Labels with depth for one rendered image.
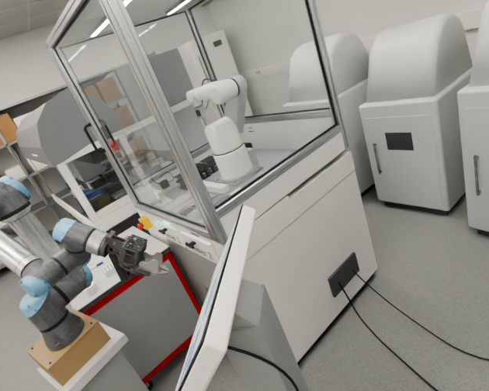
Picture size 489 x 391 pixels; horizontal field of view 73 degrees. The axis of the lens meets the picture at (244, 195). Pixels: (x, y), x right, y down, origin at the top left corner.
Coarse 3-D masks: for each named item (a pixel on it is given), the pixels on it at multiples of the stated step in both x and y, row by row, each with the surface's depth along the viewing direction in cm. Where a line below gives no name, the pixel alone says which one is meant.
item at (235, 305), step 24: (240, 216) 98; (240, 240) 88; (240, 264) 80; (240, 288) 90; (216, 312) 66; (240, 312) 84; (192, 336) 93; (216, 336) 61; (192, 360) 63; (216, 360) 61; (192, 384) 65
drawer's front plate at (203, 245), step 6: (180, 234) 168; (186, 234) 161; (186, 240) 165; (198, 240) 152; (204, 240) 150; (186, 246) 170; (198, 246) 156; (204, 246) 149; (210, 246) 145; (198, 252) 161; (210, 252) 148; (216, 252) 148; (210, 258) 152; (216, 258) 148
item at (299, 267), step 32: (352, 192) 191; (320, 224) 176; (352, 224) 195; (192, 256) 178; (256, 256) 151; (288, 256) 164; (320, 256) 179; (352, 256) 196; (192, 288) 216; (288, 288) 167; (320, 288) 183; (352, 288) 203; (288, 320) 170; (320, 320) 186
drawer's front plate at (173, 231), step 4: (156, 220) 191; (156, 224) 192; (160, 224) 186; (164, 224) 182; (168, 224) 180; (160, 228) 190; (168, 228) 177; (172, 228) 173; (176, 228) 172; (168, 232) 181; (172, 232) 176; (176, 232) 170; (164, 236) 193; (168, 236) 186; (172, 236) 180; (176, 236) 174; (180, 236) 171; (172, 240) 185; (176, 240) 179; (180, 240) 173; (180, 244) 177; (184, 244) 173
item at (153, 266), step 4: (152, 260) 100; (156, 260) 101; (140, 264) 102; (144, 264) 101; (148, 264) 101; (152, 264) 101; (156, 264) 101; (140, 268) 101; (144, 268) 102; (148, 268) 102; (152, 268) 102; (156, 268) 102; (152, 272) 102; (156, 272) 102; (160, 272) 103; (164, 272) 103
